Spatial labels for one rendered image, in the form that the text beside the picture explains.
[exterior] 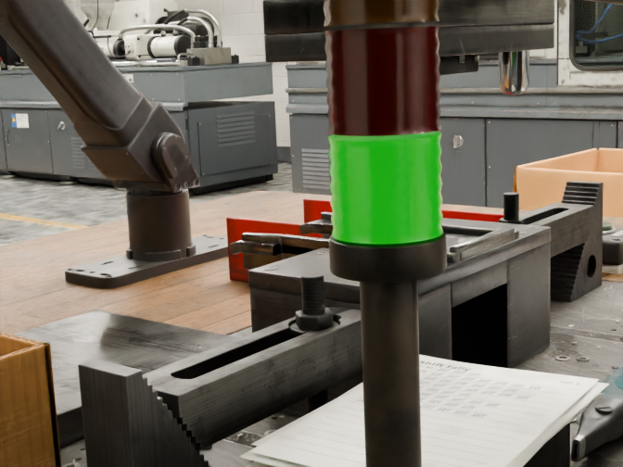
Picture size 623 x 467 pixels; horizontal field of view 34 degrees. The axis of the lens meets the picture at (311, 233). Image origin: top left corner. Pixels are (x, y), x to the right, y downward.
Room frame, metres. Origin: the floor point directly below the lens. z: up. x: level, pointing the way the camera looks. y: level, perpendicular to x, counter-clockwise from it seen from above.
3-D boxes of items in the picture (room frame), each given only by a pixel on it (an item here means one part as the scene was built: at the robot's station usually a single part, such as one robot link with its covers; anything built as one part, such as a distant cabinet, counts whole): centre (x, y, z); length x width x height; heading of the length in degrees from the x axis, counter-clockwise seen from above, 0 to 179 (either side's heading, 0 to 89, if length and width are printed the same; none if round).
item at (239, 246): (0.66, 0.02, 0.98); 0.07 x 0.02 x 0.01; 52
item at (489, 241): (0.61, -0.11, 0.98); 0.07 x 0.01 x 0.03; 142
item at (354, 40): (0.34, -0.03, 1.10); 0.04 x 0.04 x 0.03
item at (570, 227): (0.77, -0.17, 0.95); 0.15 x 0.03 x 0.10; 142
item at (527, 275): (0.63, -0.06, 0.94); 0.20 x 0.10 x 0.07; 142
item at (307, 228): (0.72, -0.03, 0.98); 0.07 x 0.02 x 0.01; 52
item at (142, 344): (0.64, 0.16, 0.91); 0.17 x 0.16 x 0.02; 142
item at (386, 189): (0.34, -0.03, 1.07); 0.04 x 0.04 x 0.03
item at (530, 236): (0.63, -0.06, 0.98); 0.20 x 0.10 x 0.01; 142
